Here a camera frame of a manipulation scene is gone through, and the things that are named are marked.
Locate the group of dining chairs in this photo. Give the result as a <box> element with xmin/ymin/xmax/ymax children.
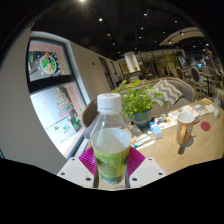
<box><xmin>171</xmin><ymin>64</ymin><xmax>224</xmax><ymax>101</ymax></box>

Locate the group of ceiling lights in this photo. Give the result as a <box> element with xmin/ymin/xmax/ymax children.
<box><xmin>76</xmin><ymin>0</ymin><xmax>214</xmax><ymax>48</ymax></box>

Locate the clear bottle with green label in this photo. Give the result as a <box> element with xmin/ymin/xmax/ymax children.
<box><xmin>89</xmin><ymin>93</ymin><xmax>133</xmax><ymax>185</ymax></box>

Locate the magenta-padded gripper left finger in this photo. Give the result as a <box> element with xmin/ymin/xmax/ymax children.
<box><xmin>57</xmin><ymin>146</ymin><xmax>98</xmax><ymax>189</ymax></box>

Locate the clear plastic cup with straw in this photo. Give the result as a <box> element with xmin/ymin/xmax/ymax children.
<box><xmin>213</xmin><ymin>98</ymin><xmax>222</xmax><ymax>118</ymax></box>

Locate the white booklet stack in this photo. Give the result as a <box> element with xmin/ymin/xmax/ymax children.
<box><xmin>130</xmin><ymin>133</ymin><xmax>156</xmax><ymax>150</ymax></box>

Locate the small blue white carton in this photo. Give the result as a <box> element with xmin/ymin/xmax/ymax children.
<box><xmin>149</xmin><ymin>122</ymin><xmax>163</xmax><ymax>140</ymax></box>

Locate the grey white chevron cushion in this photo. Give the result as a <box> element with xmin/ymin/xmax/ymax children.
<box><xmin>151</xmin><ymin>78</ymin><xmax>184</xmax><ymax>108</ymax></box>

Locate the green potted plant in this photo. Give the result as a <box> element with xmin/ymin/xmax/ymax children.
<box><xmin>113</xmin><ymin>79</ymin><xmax>169</xmax><ymax>130</ymax></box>

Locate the orange white box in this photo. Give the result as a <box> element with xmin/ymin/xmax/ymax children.
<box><xmin>191</xmin><ymin>106</ymin><xmax>201</xmax><ymax>123</ymax></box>

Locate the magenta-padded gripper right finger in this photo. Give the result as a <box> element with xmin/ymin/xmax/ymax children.
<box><xmin>126</xmin><ymin>146</ymin><xmax>167</xmax><ymax>189</ymax></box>

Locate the brown lettered mug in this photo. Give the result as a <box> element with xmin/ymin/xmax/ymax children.
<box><xmin>175</xmin><ymin>111</ymin><xmax>196</xmax><ymax>145</ymax></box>

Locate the flat round red coaster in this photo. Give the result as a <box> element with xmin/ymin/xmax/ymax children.
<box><xmin>200</xmin><ymin>121</ymin><xmax>212</xmax><ymax>132</ymax></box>

